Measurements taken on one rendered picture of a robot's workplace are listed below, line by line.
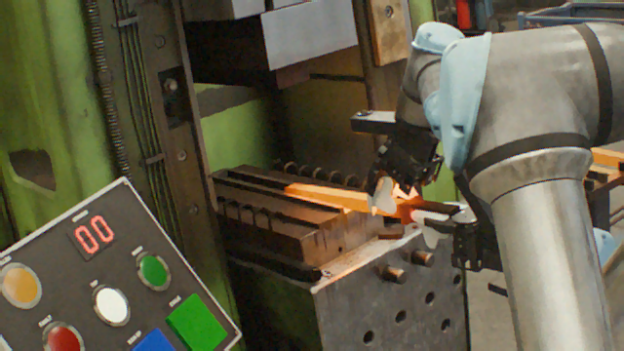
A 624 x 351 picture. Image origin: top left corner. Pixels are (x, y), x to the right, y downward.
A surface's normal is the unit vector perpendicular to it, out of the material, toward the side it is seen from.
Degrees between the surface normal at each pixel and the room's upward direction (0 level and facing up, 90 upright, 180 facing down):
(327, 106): 90
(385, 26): 90
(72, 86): 90
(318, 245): 90
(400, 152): 29
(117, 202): 60
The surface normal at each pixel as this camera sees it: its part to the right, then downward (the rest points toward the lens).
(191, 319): 0.71, -0.48
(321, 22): 0.66, 0.14
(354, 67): -0.74, 0.32
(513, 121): -0.36, -0.25
